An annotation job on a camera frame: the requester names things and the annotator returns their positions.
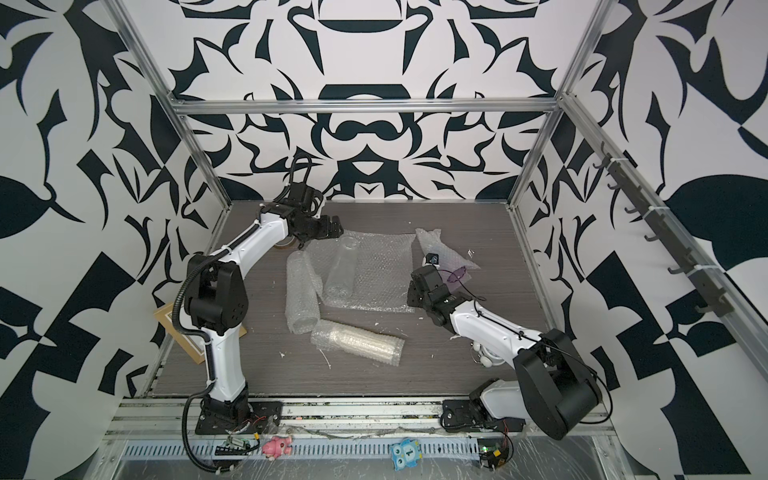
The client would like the bubble wrap around vase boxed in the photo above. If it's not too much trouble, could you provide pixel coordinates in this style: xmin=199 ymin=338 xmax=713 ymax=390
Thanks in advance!
xmin=305 ymin=231 xmax=416 ymax=313

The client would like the bubble-wrapped roll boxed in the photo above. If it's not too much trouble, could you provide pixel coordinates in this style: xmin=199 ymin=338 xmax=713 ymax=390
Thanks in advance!
xmin=285 ymin=251 xmax=322 ymax=335

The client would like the clear glass vase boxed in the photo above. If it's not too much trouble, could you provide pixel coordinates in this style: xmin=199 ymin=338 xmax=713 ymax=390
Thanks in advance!
xmin=324 ymin=236 xmax=360 ymax=303

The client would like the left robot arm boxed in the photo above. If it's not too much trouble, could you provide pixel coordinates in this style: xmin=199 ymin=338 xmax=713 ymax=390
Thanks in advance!
xmin=171 ymin=160 xmax=344 ymax=429

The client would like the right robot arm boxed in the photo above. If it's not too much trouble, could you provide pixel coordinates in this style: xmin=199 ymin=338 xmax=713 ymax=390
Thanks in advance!
xmin=407 ymin=264 xmax=607 ymax=440

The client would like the bubble-wrapped purple item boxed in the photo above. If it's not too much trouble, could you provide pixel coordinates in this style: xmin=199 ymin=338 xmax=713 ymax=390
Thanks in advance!
xmin=415 ymin=228 xmax=480 ymax=291

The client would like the front bubble-wrapped cylinder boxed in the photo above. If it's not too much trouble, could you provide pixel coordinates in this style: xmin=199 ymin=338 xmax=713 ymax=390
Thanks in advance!
xmin=310 ymin=320 xmax=405 ymax=366

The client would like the brown tape roll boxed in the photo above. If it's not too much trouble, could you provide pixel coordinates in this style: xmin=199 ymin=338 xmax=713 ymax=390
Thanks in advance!
xmin=275 ymin=237 xmax=296 ymax=249

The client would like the blue toy figure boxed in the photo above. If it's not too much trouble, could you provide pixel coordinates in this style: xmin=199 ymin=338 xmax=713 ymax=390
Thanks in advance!
xmin=389 ymin=439 xmax=422 ymax=471

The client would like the right circuit board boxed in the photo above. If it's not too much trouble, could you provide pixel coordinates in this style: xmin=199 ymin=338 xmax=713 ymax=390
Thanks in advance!
xmin=479 ymin=440 xmax=514 ymax=471

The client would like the circuit board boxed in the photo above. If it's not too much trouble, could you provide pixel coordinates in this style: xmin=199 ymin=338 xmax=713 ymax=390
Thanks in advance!
xmin=214 ymin=437 xmax=260 ymax=456
xmin=479 ymin=440 xmax=514 ymax=471

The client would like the pink toy figure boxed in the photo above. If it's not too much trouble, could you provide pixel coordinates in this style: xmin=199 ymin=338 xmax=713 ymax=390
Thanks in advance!
xmin=261 ymin=436 xmax=293 ymax=461

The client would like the left circuit board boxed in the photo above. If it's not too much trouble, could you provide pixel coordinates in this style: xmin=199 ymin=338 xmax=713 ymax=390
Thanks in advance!
xmin=214 ymin=437 xmax=260 ymax=456

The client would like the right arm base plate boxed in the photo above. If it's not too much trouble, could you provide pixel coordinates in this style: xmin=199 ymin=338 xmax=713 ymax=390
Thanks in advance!
xmin=439 ymin=400 xmax=527 ymax=433

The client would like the wooden picture frame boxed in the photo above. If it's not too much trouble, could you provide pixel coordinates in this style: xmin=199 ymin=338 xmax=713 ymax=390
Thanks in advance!
xmin=153 ymin=302 xmax=248 ymax=365

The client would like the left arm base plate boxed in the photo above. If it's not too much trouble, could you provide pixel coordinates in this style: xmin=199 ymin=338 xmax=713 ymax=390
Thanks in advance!
xmin=194 ymin=401 xmax=283 ymax=436

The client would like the black corrugated cable hose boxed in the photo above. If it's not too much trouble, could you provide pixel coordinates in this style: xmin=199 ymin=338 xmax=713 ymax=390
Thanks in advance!
xmin=181 ymin=383 xmax=241 ymax=475

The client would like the white perforated cable duct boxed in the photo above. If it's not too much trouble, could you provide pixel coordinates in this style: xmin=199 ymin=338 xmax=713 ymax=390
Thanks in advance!
xmin=122 ymin=437 xmax=480 ymax=461

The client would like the black hook rail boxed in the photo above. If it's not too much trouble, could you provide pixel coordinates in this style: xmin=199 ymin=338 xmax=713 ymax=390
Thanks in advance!
xmin=596 ymin=153 xmax=737 ymax=318

